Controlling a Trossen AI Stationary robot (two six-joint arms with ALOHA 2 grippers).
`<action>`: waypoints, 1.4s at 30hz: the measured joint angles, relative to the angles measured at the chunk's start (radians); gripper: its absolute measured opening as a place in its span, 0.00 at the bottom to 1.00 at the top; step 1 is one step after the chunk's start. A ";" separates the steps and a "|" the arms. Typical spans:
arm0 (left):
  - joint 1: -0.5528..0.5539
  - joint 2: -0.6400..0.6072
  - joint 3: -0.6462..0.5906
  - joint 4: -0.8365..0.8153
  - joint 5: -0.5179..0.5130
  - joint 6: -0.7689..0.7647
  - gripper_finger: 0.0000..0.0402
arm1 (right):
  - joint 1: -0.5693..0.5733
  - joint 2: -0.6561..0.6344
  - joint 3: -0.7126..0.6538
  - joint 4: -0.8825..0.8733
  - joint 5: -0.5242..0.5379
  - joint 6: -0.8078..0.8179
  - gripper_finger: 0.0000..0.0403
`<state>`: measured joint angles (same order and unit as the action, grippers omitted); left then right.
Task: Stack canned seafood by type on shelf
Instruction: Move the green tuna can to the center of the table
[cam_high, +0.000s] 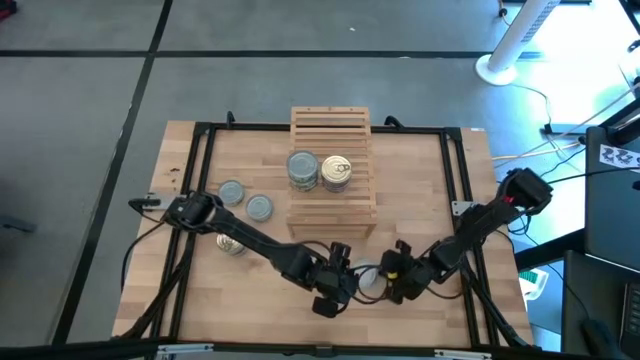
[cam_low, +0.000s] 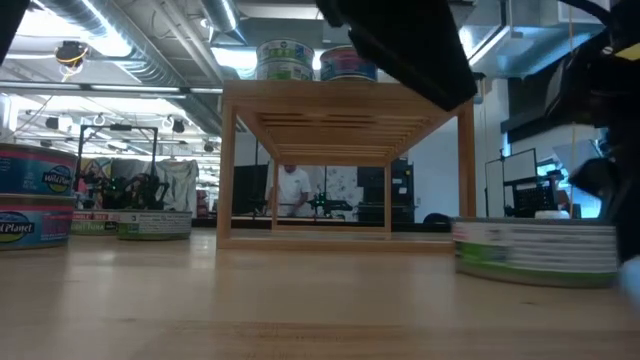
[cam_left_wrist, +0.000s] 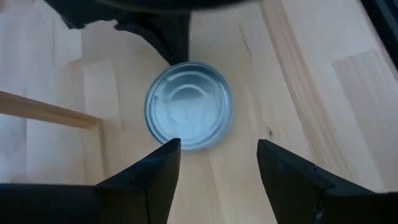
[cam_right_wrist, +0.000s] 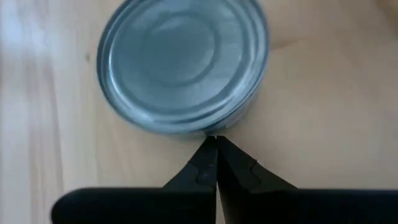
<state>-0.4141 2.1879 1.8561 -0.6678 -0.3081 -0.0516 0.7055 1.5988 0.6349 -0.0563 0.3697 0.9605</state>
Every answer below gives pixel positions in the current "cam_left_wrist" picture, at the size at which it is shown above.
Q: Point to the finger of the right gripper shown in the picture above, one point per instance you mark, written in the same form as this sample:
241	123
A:
87	19
171	37

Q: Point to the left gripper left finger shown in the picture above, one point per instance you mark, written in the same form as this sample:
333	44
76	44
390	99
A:
146	193

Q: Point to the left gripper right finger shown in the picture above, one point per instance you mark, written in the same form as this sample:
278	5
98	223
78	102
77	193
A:
289	186

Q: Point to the tuna can green white label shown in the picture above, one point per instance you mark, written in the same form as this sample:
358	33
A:
189	105

